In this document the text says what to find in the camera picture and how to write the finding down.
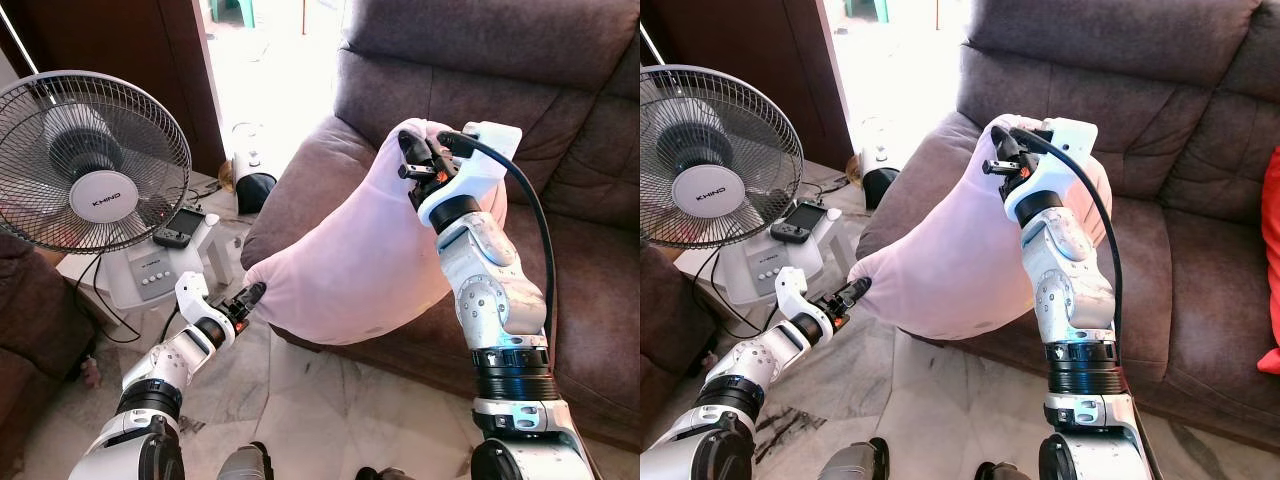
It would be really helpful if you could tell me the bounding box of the red pillow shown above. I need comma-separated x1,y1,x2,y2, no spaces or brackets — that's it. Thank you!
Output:
1257,145,1280,376

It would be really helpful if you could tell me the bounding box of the white black table fan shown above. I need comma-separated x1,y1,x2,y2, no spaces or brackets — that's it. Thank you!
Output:
640,65,853,307
0,70,223,312

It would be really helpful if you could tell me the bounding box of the dark brown armchair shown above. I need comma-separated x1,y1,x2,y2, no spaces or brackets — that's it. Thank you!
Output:
0,235,98,473
640,245,717,443

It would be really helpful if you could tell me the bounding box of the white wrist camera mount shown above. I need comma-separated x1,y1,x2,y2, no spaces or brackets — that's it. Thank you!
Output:
1004,118,1100,224
176,270,237,332
418,122,524,227
777,265,837,336

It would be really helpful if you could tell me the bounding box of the black handheld device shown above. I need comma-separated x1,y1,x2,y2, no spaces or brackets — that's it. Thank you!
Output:
769,199,830,245
152,206,207,250

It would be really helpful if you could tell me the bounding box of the dark brown wooden door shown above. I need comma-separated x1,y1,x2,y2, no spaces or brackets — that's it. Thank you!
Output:
640,0,853,171
0,0,227,177

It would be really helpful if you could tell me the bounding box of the pink pillow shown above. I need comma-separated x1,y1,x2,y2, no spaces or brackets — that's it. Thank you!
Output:
243,118,512,347
848,113,1114,342

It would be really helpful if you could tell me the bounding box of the white and black appliance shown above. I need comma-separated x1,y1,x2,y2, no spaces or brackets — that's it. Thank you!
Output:
231,122,279,215
859,119,902,210

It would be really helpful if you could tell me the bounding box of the robot left leg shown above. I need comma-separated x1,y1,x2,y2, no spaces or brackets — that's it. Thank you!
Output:
215,442,272,480
820,437,892,480

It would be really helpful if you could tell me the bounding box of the brown suede sofa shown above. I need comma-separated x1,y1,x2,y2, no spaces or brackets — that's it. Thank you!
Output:
855,0,1280,453
240,0,641,453

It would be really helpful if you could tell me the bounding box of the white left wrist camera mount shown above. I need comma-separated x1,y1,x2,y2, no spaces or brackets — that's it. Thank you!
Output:
777,265,837,336
176,270,237,332

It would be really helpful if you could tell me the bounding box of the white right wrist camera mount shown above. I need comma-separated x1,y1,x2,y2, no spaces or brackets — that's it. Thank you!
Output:
1004,118,1100,224
418,122,524,227

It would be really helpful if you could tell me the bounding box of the thin black fan cord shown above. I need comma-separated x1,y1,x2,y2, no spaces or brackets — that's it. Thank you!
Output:
694,248,763,333
74,254,143,347

